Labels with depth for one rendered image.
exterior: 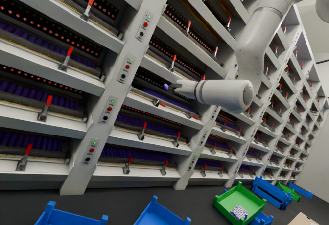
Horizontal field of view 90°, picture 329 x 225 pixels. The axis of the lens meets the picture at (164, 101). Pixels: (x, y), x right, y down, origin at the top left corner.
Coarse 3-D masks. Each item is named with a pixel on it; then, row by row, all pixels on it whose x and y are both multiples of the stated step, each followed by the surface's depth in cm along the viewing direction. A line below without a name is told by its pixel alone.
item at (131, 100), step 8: (160, 88) 102; (128, 96) 73; (136, 96) 79; (176, 96) 111; (128, 104) 75; (136, 104) 77; (144, 104) 79; (152, 104) 83; (152, 112) 84; (160, 112) 87; (168, 112) 89; (176, 112) 96; (200, 112) 115; (176, 120) 96; (184, 120) 98; (192, 120) 102; (200, 120) 113; (208, 120) 108; (200, 128) 110
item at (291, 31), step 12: (300, 24) 151; (288, 36) 155; (288, 48) 151; (264, 72) 161; (276, 72) 153; (264, 84) 157; (276, 84) 156; (264, 96) 154; (252, 108) 159; (240, 120) 163; (252, 132) 154; (240, 144) 156; (228, 180) 154
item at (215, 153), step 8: (208, 136) 145; (216, 136) 152; (208, 144) 131; (216, 144) 145; (224, 144) 159; (208, 152) 125; (216, 152) 135; (224, 152) 145; (232, 152) 157; (224, 160) 141; (232, 160) 148
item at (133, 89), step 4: (132, 88) 78; (132, 92) 77; (136, 92) 80; (140, 92) 81; (144, 92) 83; (144, 96) 83; (148, 96) 84; (152, 96) 86; (160, 100) 89; (164, 100) 93; (164, 104) 92; (168, 104) 93; (172, 104) 96; (176, 108) 98; (180, 108) 99; (184, 112) 103; (192, 112) 108; (196, 116) 110
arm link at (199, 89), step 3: (201, 81) 56; (204, 81) 55; (198, 84) 55; (201, 84) 54; (198, 87) 55; (201, 87) 54; (198, 90) 54; (201, 90) 53; (198, 93) 54; (201, 93) 53; (198, 96) 55; (201, 96) 54; (198, 99) 56; (201, 99) 55; (201, 102) 56; (204, 102) 55
